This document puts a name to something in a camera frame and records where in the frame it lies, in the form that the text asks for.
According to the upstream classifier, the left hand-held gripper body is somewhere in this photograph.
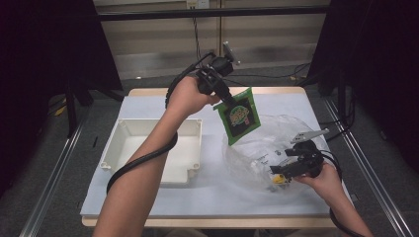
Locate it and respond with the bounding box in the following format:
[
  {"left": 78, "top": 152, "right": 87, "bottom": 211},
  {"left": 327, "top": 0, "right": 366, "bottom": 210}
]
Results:
[{"left": 197, "top": 41, "right": 240, "bottom": 97}]

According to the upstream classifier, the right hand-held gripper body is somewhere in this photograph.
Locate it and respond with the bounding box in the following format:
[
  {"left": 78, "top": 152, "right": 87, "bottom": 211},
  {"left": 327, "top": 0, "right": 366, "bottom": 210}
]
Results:
[{"left": 285, "top": 128, "right": 330, "bottom": 179}]

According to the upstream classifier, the person's right hand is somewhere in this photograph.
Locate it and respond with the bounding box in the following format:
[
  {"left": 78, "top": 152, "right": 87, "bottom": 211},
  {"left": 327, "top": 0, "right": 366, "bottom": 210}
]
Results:
[{"left": 293, "top": 162, "right": 345, "bottom": 198}]

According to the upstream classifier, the thin black wall cable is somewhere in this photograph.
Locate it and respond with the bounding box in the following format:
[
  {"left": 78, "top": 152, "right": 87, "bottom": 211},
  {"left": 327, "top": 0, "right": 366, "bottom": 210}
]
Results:
[{"left": 192, "top": 16, "right": 312, "bottom": 87}]

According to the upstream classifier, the clear plastic bag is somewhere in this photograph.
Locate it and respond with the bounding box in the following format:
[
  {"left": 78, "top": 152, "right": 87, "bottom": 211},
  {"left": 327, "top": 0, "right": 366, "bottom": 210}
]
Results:
[{"left": 220, "top": 114, "right": 334, "bottom": 196}]

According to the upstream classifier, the metal floor rail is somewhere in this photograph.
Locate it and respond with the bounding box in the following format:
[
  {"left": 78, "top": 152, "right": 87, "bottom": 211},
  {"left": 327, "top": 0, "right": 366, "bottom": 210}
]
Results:
[
  {"left": 19, "top": 108, "right": 92, "bottom": 237},
  {"left": 324, "top": 98, "right": 414, "bottom": 237}
]

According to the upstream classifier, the black horizontal bar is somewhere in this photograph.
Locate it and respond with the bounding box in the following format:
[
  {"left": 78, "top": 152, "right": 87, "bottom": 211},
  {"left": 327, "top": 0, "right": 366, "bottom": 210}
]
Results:
[{"left": 97, "top": 5, "right": 331, "bottom": 23}]

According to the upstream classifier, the black stand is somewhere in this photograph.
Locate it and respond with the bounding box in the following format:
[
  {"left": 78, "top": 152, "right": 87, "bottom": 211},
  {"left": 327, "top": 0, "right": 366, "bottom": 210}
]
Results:
[
  {"left": 63, "top": 78, "right": 125, "bottom": 137},
  {"left": 335, "top": 70, "right": 359, "bottom": 131}
]

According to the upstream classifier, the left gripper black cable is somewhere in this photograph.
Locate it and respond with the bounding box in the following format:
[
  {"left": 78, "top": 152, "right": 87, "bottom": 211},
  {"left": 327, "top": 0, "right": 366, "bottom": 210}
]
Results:
[{"left": 106, "top": 52, "right": 216, "bottom": 196}]

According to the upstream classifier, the wooden table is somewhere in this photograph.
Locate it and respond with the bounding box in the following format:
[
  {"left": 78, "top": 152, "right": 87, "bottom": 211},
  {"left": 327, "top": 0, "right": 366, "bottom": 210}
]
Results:
[{"left": 80, "top": 86, "right": 360, "bottom": 229}]

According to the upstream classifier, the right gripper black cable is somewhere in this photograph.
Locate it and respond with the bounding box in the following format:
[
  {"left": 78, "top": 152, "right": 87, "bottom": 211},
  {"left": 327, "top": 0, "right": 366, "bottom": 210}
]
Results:
[{"left": 320, "top": 150, "right": 365, "bottom": 237}]

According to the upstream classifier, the white plastic box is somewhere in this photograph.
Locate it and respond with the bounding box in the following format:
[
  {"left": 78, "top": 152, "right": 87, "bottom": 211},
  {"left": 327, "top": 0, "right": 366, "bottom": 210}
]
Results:
[{"left": 99, "top": 118, "right": 204, "bottom": 189}]

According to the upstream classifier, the dark curtain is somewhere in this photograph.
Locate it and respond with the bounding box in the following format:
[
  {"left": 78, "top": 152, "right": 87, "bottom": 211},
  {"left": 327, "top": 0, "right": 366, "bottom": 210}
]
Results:
[
  {"left": 304, "top": 0, "right": 419, "bottom": 172},
  {"left": 0, "top": 0, "right": 124, "bottom": 198}
]

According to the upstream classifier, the green snack packet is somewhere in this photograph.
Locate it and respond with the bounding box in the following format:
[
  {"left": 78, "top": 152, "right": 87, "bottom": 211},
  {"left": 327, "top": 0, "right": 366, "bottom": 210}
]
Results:
[{"left": 212, "top": 87, "right": 262, "bottom": 146}]

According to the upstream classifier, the person's left hand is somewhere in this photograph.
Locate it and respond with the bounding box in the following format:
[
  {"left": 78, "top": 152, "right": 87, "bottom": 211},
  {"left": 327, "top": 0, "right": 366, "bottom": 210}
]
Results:
[{"left": 166, "top": 76, "right": 221, "bottom": 118}]

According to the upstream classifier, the white wall socket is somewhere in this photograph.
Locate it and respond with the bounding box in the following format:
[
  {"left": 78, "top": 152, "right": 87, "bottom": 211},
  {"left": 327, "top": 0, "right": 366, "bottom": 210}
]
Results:
[{"left": 186, "top": 0, "right": 210, "bottom": 10}]

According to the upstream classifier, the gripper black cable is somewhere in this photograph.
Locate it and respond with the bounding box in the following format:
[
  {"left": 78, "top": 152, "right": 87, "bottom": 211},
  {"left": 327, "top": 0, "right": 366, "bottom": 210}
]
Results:
[
  {"left": 106, "top": 52, "right": 216, "bottom": 196},
  {"left": 320, "top": 150, "right": 365, "bottom": 237}
]

